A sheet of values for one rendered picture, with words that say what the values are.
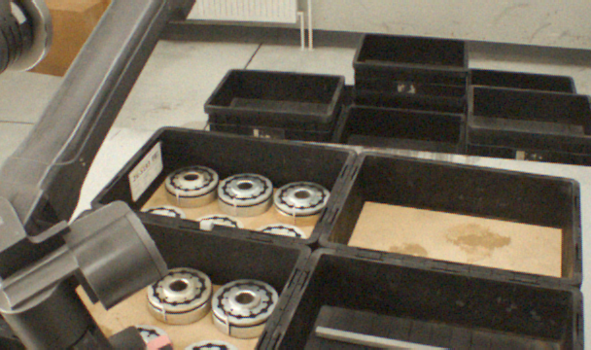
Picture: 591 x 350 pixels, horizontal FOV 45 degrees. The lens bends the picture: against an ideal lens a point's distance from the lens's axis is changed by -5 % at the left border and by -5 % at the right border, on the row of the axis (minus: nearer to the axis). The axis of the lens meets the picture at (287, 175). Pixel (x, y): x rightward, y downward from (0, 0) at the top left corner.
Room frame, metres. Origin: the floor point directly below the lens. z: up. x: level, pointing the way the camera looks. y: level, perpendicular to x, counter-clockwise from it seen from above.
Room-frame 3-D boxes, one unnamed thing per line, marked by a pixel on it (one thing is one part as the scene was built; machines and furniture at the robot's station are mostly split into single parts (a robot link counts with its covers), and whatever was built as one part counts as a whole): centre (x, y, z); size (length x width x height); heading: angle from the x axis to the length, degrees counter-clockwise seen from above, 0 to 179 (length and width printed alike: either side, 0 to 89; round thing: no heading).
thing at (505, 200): (0.98, -0.28, 0.87); 0.40 x 0.30 x 0.11; 71
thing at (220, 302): (0.87, 0.07, 0.86); 0.10 x 0.10 x 0.01
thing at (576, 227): (0.98, -0.28, 0.92); 0.40 x 0.30 x 0.02; 71
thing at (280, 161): (1.11, 0.10, 0.87); 0.40 x 0.30 x 0.11; 71
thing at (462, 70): (2.47, -0.46, 0.37); 0.40 x 0.30 x 0.45; 76
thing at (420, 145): (2.08, -0.37, 0.31); 0.40 x 0.30 x 0.34; 76
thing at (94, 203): (1.11, 0.10, 0.92); 0.40 x 0.30 x 0.02; 71
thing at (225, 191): (1.18, 0.08, 0.86); 0.10 x 0.10 x 0.01
